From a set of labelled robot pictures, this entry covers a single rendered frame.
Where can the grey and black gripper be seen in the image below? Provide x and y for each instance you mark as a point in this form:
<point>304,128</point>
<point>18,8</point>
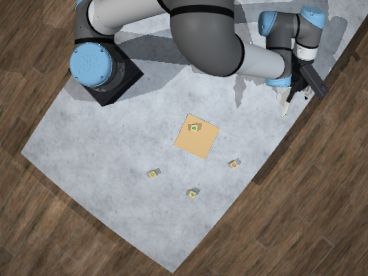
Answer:
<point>299,82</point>

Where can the tan flat mat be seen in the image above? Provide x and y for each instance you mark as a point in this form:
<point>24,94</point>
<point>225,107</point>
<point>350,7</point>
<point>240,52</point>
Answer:
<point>197,143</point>

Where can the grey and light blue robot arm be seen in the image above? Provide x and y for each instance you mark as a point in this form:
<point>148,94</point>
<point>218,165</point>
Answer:
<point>204,33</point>

